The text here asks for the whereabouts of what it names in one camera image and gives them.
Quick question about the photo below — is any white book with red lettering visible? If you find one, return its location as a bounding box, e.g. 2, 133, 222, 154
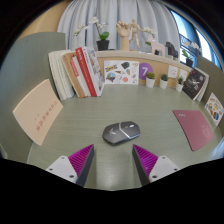
69, 56, 93, 98

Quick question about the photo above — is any grey computer mouse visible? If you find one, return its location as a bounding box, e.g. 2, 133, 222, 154
101, 120, 141, 146

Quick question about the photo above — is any white food picture card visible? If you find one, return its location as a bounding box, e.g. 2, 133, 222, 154
204, 92, 224, 127

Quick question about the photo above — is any wooden desk shelf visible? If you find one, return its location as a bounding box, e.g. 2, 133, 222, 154
94, 49, 198, 89

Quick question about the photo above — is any grey-green desk divider panel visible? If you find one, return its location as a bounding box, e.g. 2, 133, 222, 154
196, 55, 224, 141
0, 31, 68, 164

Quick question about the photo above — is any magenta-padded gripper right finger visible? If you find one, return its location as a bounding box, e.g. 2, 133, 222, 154
131, 143, 181, 187

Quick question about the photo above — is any purple round number sticker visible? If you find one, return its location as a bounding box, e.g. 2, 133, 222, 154
138, 62, 155, 81

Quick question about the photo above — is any photo-cover book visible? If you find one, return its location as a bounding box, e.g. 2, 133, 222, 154
82, 46, 106, 97

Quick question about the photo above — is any white orchid in black pot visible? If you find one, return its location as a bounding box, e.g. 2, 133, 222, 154
141, 27, 158, 48
181, 39, 203, 69
73, 16, 111, 52

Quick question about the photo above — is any pink horse figure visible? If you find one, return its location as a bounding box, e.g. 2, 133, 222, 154
146, 35, 167, 57

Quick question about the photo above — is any white wall socket plate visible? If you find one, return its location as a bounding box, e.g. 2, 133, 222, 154
166, 65, 179, 80
178, 68, 189, 82

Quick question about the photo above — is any grey curtain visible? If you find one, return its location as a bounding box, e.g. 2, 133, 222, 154
56, 0, 181, 53

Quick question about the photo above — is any dark-framed window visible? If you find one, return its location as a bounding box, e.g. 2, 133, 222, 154
169, 9, 218, 68

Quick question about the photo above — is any thick white book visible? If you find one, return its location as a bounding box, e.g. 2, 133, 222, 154
47, 49, 76, 101

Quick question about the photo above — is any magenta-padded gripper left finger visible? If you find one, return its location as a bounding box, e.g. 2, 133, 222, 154
45, 143, 95, 188

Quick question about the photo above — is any beige book with red text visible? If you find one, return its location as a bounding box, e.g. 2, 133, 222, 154
12, 78, 64, 147

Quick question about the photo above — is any small plant in white pot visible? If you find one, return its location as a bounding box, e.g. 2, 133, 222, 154
158, 73, 169, 90
145, 71, 157, 89
175, 76, 185, 93

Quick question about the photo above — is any black cover book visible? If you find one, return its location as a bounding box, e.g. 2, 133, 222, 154
181, 67, 207, 100

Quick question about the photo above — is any white sticker card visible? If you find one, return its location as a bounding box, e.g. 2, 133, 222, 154
103, 59, 140, 86

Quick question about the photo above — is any wooden hand model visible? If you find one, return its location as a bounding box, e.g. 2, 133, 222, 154
115, 20, 132, 52

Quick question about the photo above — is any black horse figure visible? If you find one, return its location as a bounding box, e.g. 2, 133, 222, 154
165, 41, 180, 60

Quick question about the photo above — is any brown kraft book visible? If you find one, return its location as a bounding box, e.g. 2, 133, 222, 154
61, 51, 89, 99

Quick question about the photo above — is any red-spined book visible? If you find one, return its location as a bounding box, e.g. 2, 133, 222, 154
74, 46, 98, 98

